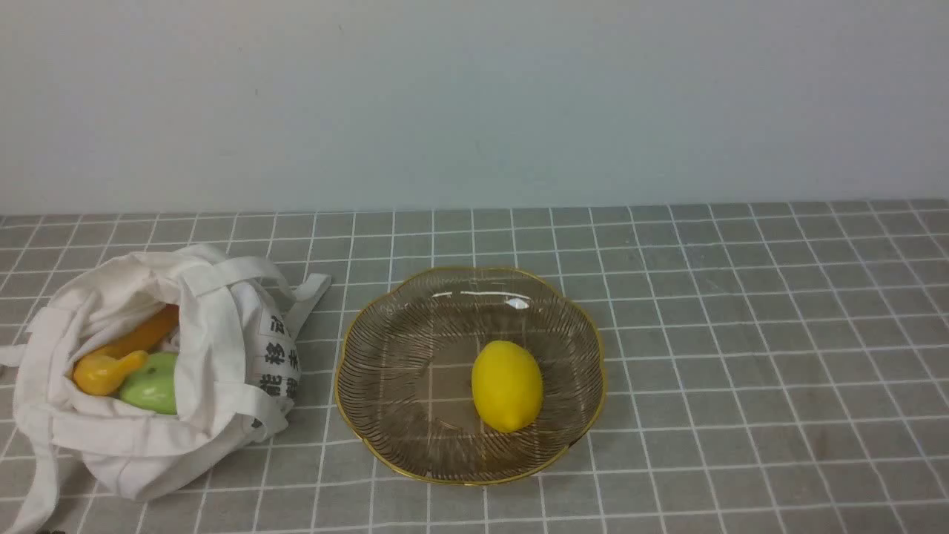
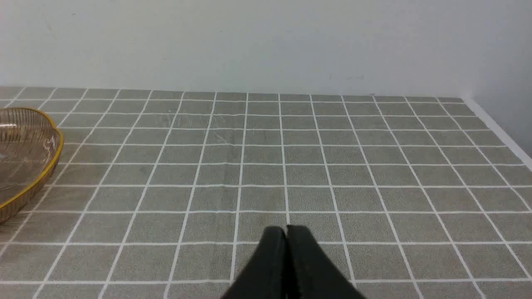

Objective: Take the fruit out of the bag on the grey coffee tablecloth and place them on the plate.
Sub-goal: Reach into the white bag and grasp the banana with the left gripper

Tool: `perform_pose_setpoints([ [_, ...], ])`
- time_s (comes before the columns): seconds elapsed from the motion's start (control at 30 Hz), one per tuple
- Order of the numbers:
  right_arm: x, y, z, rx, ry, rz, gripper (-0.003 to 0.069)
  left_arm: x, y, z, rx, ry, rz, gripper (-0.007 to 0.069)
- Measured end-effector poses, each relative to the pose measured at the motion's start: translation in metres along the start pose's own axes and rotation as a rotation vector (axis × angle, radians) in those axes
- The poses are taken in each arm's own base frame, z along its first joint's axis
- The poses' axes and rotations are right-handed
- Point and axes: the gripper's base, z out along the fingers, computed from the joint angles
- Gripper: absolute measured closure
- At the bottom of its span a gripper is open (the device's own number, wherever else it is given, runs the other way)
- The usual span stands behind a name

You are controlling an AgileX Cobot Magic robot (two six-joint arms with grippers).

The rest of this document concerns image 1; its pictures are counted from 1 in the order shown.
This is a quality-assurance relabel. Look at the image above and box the green apple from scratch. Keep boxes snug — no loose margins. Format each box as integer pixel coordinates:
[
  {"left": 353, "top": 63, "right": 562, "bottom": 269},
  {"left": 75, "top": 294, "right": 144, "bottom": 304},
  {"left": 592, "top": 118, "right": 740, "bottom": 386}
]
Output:
[{"left": 118, "top": 352, "right": 179, "bottom": 415}]

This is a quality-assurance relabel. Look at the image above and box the orange yellow banana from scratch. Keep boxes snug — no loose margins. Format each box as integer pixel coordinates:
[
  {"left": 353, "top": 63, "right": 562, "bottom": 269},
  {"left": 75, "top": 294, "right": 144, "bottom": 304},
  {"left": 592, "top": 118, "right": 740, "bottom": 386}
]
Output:
[{"left": 90, "top": 305, "right": 179, "bottom": 359}]

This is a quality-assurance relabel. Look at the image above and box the ribbed glass plate gold rim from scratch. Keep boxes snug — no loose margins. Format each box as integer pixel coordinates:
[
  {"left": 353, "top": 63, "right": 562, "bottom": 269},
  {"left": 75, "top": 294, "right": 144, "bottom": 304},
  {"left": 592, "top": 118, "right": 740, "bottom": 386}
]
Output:
[{"left": 334, "top": 266, "right": 607, "bottom": 487}]

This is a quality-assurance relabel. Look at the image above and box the yellow pear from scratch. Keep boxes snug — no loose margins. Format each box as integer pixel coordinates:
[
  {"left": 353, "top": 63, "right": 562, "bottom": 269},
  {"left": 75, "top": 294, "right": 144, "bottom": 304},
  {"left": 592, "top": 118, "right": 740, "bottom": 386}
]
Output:
[{"left": 71, "top": 351, "right": 149, "bottom": 398}]

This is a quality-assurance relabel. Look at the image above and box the white canvas tote bag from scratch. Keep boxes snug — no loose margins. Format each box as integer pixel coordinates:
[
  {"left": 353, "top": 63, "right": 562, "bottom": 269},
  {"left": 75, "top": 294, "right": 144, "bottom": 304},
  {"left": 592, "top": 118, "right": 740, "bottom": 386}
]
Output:
[{"left": 2, "top": 244, "right": 331, "bottom": 533}]

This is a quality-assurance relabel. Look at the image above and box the yellow lemon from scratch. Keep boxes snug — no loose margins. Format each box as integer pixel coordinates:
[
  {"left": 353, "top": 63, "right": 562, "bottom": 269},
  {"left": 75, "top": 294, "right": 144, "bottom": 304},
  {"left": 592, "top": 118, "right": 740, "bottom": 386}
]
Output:
[{"left": 471, "top": 339, "right": 543, "bottom": 433}]

